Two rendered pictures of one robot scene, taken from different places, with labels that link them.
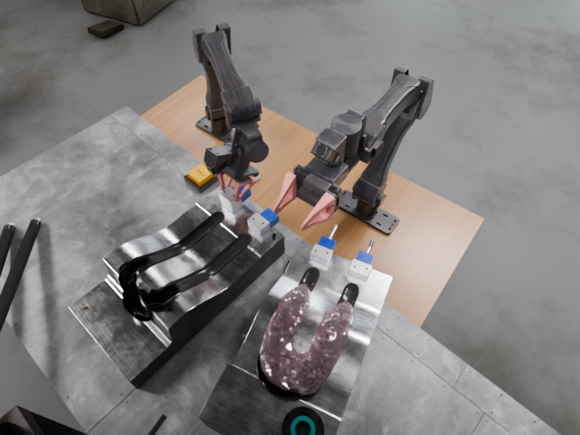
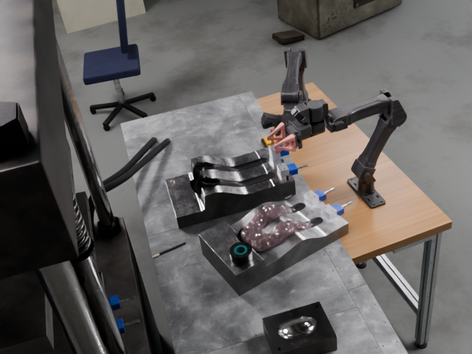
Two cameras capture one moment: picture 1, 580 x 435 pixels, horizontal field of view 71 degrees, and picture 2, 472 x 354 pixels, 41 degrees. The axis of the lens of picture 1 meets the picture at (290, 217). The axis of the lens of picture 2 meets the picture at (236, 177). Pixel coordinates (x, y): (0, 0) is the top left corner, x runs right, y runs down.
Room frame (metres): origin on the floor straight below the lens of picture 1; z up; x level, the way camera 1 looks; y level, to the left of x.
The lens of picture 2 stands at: (-1.09, -0.98, 2.51)
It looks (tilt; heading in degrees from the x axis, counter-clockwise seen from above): 39 degrees down; 37
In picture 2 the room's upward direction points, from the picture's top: 8 degrees counter-clockwise
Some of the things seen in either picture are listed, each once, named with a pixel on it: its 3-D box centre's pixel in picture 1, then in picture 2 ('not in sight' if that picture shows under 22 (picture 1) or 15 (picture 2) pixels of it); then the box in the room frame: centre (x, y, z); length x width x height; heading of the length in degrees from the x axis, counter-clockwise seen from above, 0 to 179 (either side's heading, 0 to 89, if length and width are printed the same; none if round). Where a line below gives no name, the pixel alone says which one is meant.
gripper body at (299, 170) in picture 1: (324, 179); (300, 132); (0.53, -0.07, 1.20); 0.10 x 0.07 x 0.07; 53
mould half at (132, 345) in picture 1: (181, 271); (227, 181); (0.51, 0.28, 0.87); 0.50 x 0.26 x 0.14; 137
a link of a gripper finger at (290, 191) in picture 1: (294, 198); (280, 136); (0.48, -0.01, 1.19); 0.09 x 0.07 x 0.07; 143
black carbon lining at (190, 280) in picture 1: (185, 260); (230, 172); (0.51, 0.26, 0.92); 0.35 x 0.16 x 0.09; 137
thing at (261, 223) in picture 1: (271, 216); (293, 168); (0.67, 0.05, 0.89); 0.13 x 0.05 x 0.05; 137
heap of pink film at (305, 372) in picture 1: (305, 332); (273, 224); (0.34, -0.04, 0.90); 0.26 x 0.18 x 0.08; 155
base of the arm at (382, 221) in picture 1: (367, 204); (366, 185); (0.75, -0.23, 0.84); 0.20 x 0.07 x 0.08; 53
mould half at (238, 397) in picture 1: (307, 342); (274, 233); (0.33, -0.04, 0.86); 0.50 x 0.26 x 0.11; 155
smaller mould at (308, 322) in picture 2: not in sight; (298, 333); (-0.02, -0.33, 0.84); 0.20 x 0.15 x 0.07; 137
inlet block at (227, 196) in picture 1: (243, 190); (285, 149); (0.74, 0.13, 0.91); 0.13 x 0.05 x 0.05; 137
